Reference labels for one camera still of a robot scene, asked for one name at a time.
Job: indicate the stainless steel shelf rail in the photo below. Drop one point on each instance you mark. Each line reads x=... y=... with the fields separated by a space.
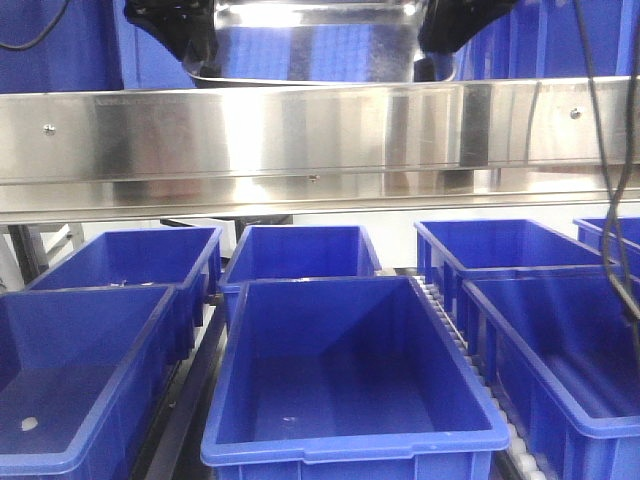
x=260 y=150

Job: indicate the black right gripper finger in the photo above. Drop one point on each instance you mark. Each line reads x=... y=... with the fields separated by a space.
x=450 y=24

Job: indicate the blue bin rear right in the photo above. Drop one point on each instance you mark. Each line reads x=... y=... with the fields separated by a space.
x=450 y=252

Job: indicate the blue bin front right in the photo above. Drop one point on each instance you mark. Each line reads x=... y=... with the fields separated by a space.
x=559 y=354

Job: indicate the blue bin front left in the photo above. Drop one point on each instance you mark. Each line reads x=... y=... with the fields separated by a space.
x=81 y=374

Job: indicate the blue crate upper right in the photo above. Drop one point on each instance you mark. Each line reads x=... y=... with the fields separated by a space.
x=541 y=39

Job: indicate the blue bin front centre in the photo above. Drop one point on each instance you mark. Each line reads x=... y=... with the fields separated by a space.
x=347 y=379

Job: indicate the metal table frame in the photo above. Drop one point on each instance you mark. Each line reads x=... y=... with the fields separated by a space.
x=27 y=251

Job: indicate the blue crate upper left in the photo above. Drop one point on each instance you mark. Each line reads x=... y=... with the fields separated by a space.
x=56 y=46

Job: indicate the blue bin rear centre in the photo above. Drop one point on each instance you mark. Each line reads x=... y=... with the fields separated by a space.
x=296 y=252

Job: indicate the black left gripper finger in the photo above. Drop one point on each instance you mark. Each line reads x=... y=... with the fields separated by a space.
x=185 y=28

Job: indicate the silver metal tray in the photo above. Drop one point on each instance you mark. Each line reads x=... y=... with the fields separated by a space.
x=315 y=42

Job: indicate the blue bin rear left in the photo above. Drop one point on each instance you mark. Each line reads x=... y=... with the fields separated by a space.
x=185 y=258

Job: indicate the blue bin far right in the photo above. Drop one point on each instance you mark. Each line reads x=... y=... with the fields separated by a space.
x=591 y=233

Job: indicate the blue bin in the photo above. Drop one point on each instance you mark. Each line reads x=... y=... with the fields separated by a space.
x=296 y=252
x=185 y=258
x=347 y=379
x=591 y=233
x=450 y=252
x=559 y=354
x=81 y=374

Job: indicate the large blue crate centre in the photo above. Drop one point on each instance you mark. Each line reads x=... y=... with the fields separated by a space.
x=148 y=64

